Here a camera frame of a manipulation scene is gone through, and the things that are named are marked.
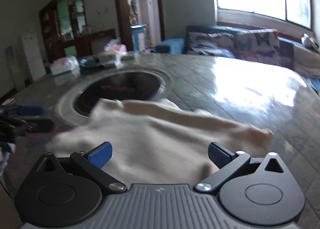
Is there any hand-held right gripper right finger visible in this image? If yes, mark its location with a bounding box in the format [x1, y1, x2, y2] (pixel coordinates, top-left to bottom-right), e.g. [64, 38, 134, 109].
[194, 142, 292, 194]

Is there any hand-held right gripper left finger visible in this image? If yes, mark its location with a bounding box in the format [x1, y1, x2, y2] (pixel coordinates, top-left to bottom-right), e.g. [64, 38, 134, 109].
[30, 141, 128, 194]

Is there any white refrigerator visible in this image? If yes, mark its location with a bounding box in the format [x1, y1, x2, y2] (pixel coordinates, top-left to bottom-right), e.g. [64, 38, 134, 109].
[17, 30, 47, 84]

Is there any butterfly print cushion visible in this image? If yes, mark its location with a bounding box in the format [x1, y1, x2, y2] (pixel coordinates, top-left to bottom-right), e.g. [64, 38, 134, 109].
[186, 31, 237, 58]
[235, 29, 280, 65]

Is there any round black induction cooktop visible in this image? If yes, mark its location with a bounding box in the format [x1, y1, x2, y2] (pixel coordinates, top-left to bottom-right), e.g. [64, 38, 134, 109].
[75, 71, 162, 115]

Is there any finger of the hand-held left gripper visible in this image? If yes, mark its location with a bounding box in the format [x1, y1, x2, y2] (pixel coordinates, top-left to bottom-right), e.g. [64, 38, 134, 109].
[22, 118, 54, 133]
[15, 106, 45, 117]

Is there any teal sofa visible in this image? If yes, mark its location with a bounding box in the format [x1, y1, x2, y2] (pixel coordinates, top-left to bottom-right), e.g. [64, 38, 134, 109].
[186, 25, 320, 79]

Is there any panda plush toy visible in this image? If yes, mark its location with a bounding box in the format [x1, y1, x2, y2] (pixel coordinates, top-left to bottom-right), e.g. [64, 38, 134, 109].
[301, 33, 320, 46]

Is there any dark wooden door frame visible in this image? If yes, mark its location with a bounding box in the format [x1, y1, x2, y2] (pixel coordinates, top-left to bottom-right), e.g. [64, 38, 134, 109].
[112, 0, 166, 51]

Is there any grey cushion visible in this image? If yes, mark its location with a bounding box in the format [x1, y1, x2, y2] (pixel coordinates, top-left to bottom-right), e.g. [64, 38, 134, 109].
[292, 44, 320, 78]

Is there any blue and white box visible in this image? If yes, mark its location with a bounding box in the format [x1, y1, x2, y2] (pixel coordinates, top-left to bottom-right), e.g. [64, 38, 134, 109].
[130, 24, 148, 51]

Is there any cream sweatshirt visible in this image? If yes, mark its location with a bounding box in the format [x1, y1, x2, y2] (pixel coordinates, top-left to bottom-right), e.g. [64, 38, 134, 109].
[46, 97, 274, 186]

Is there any dark wooden sideboard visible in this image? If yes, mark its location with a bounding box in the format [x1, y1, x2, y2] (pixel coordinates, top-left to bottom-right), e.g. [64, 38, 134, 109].
[47, 28, 118, 62]

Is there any white tissue box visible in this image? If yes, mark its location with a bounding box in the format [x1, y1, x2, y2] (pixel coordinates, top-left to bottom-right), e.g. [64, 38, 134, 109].
[97, 39, 128, 68]

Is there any dark wooden display cabinet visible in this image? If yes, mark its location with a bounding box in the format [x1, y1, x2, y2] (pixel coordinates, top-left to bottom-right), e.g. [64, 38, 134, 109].
[39, 0, 87, 63]

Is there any blue padded stool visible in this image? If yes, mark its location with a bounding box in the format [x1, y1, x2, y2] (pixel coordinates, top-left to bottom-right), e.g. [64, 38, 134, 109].
[154, 37, 187, 54]

